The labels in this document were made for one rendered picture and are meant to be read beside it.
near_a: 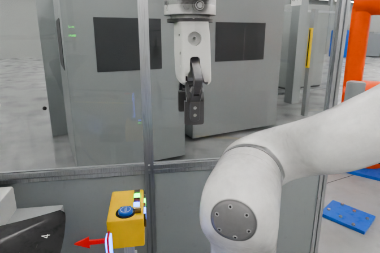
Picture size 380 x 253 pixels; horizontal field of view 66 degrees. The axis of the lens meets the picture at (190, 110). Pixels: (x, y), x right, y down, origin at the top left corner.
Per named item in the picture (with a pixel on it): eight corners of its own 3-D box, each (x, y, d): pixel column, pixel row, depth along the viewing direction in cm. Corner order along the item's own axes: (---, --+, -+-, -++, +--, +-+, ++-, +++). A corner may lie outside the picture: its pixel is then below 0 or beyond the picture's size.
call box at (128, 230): (113, 219, 96) (112, 190, 93) (145, 216, 98) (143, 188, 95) (108, 254, 81) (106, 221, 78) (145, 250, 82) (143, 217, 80)
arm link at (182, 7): (222, -4, 43) (221, 17, 44) (209, 3, 51) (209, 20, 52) (165, -5, 42) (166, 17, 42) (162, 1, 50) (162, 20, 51)
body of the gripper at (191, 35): (220, 11, 43) (218, 86, 46) (206, 15, 53) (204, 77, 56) (169, 11, 42) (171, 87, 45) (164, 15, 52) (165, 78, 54)
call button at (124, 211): (119, 210, 84) (119, 205, 84) (133, 209, 85) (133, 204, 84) (117, 219, 80) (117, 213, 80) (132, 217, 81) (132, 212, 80)
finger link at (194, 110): (207, 86, 44) (207, 129, 45) (203, 83, 47) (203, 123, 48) (186, 87, 43) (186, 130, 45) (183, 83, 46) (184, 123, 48)
